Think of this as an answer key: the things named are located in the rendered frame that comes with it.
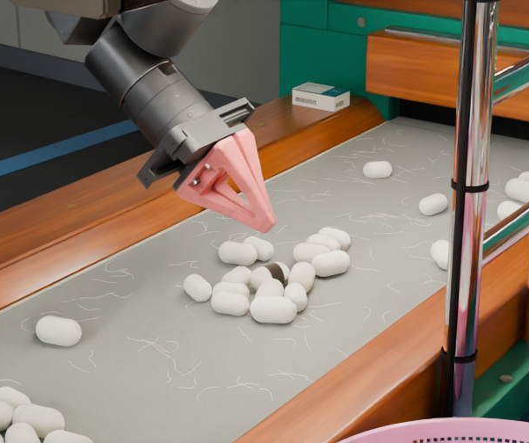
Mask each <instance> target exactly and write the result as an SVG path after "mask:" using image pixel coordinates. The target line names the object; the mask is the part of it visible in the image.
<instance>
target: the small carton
mask: <svg viewBox="0 0 529 443"><path fill-rule="evenodd" d="M293 105H302V106H306V107H311V108H315V109H320V110H325V111H330V112H336V111H338V110H340V109H343V108H345V107H346V106H348V105H350V90H348V89H343V88H338V87H333V86H328V85H323V84H314V83H309V82H307V83H305V84H302V85H299V86H297V87H294V88H293Z"/></svg>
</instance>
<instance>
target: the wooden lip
mask: <svg viewBox="0 0 529 443"><path fill-rule="evenodd" d="M527 56H529V45H525V44H518V43H512V42H506V41H500V40H498V41H497V48H496V72H497V71H499V70H501V69H504V68H506V67H508V66H510V65H512V64H513V63H515V62H518V61H520V60H522V59H524V58H526V57H527ZM459 63H460V35H459V34H452V33H442V32H435V31H429V30H423V29H416V28H411V27H405V26H398V25H391V26H388V27H385V28H383V29H380V30H378V31H376V32H373V33H369V34H368V35H367V43H366V92H369V93H373V94H379V95H383V96H389V97H393V98H402V99H407V100H413V101H417V102H423V103H427V104H433V105H442V106H446V107H452V108H456V109H457V94H458V78H459ZM492 115H495V116H500V117H505V118H510V119H515V120H524V121H529V88H527V89H525V90H524V91H521V92H520V93H518V94H516V95H515V96H513V97H511V98H508V99H506V100H505V101H504V102H502V103H500V104H498V105H495V106H494V107H493V112H492Z"/></svg>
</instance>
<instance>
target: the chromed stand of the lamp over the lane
mask: <svg viewBox="0 0 529 443"><path fill-rule="evenodd" d="M500 1H501V0H463V2H462V18H461V33H460V63H459V78H458V94H457V109H456V125H455V140H454V155H453V177H452V178H451V187H452V200H451V216H450V231H449V247H448V262H447V277H446V307H445V322H444V338H443V346H442V347H441V356H442V369H441V384H440V399H439V414H438V415H437V416H436V417H434V418H497V419H506V420H514V421H519V420H520V419H521V418H522V417H523V416H524V415H525V414H526V413H527V412H528V411H529V272H528V282H527V293H526V304H525V324H524V335H523V338H522V339H521V340H520V341H518V342H517V343H516V344H515V345H514V346H513V347H512V348H511V349H510V350H509V351H508V352H507V353H506V354H505V355H504V356H502V357H501V358H500V359H499V360H498V361H497V362H496V363H495V364H493V365H492V366H491V367H490V368H489V369H488V370H487V371H486V372H484V373H483V374H482V375H481V376H480V377H479V378H478V379H476V380H475V360H476V359H477V354H478V350H477V349H476V344H477V331H478V318H479V305H480V292H481V279H482V268H483V267H485V266H486V265H488V264H489V263H490V262H491V261H493V260H494V259H495V258H497V257H498V256H500V255H501V254H502V253H504V252H505V251H507V250H508V249H509V248H510V247H511V246H512V245H514V244H515V243H517V242H518V241H519V240H521V239H522V238H523V237H525V236H526V235H528V234H529V201H528V202H527V203H525V204H524V205H523V206H522V207H520V208H519V209H517V210H516V211H515V212H513V213H512V214H510V215H509V216H507V217H506V218H504V219H503V220H502V221H500V222H499V223H498V224H496V225H495V226H494V227H492V228H491V229H489V230H488V231H486V232H485V233H484V228H485V215H486V202H487V190H488V189H489V181H488V176H489V151H490V138H491V125H492V112H493V107H494V106H495V105H498V104H500V103H502V102H504V101H505V100H506V99H508V98H511V97H513V96H515V95H516V94H518V93H520V92H521V91H524V90H525V89H527V88H529V56H527V57H526V58H524V59H522V60H520V61H518V62H515V63H513V64H512V65H510V66H508V67H506V68H504V69H501V70H499V71H497V72H496V48H497V35H498V22H499V9H500ZM442 351H443V352H442Z"/></svg>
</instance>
